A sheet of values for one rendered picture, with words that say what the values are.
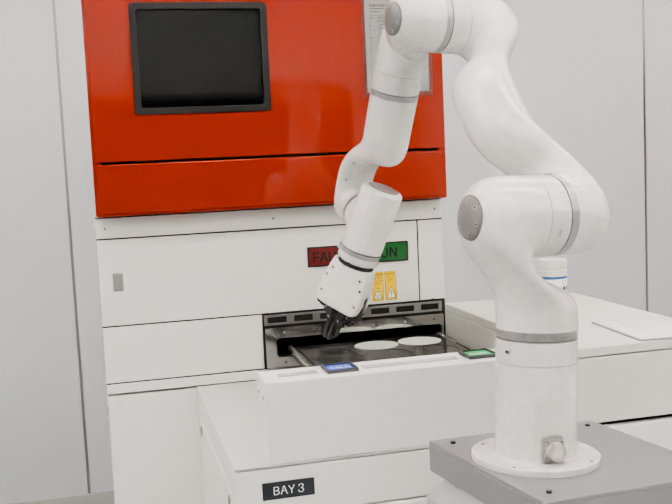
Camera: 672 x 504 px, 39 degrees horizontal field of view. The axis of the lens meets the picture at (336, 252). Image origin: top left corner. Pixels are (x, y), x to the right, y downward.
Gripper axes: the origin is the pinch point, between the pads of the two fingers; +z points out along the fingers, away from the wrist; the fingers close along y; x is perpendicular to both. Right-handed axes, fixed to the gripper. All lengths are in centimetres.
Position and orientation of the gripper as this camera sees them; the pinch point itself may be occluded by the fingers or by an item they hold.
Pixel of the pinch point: (332, 328)
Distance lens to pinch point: 195.2
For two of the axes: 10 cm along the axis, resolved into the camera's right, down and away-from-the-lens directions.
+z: -3.2, 9.0, 3.1
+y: 7.9, 4.3, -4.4
